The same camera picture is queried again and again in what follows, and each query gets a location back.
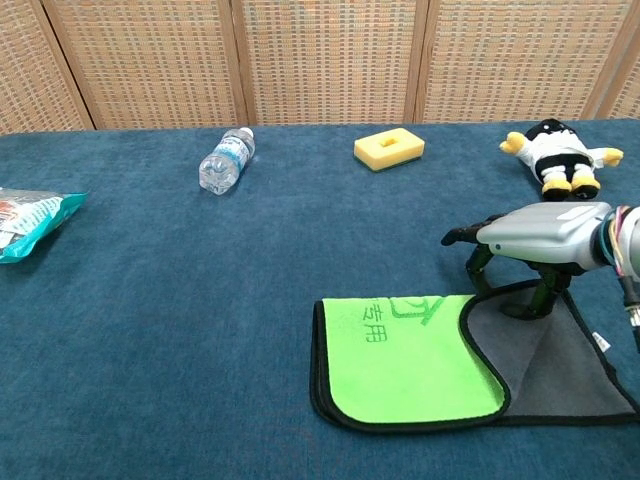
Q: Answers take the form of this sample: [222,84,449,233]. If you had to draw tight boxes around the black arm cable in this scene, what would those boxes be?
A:
[618,273,640,354]

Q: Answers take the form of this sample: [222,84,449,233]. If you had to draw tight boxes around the grey cloth mat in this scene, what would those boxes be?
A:
[309,279,640,434]

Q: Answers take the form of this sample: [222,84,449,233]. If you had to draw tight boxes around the yellow sponge block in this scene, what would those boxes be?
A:
[353,127,426,175]

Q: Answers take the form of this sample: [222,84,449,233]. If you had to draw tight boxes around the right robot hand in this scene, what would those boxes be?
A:
[441,201,614,321]

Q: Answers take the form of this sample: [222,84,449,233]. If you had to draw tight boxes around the woven wooden folding screen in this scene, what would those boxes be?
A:
[0,0,640,135]

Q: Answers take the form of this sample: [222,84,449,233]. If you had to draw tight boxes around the clear plastic water bottle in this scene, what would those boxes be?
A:
[198,127,257,197]

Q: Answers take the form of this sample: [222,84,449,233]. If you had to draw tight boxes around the blue table cover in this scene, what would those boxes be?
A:
[0,118,640,480]

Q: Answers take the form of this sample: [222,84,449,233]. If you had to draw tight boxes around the black white plush toy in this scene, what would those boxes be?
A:
[499,118,625,202]

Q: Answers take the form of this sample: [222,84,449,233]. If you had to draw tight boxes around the teal snack bag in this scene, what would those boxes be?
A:
[0,187,90,265]

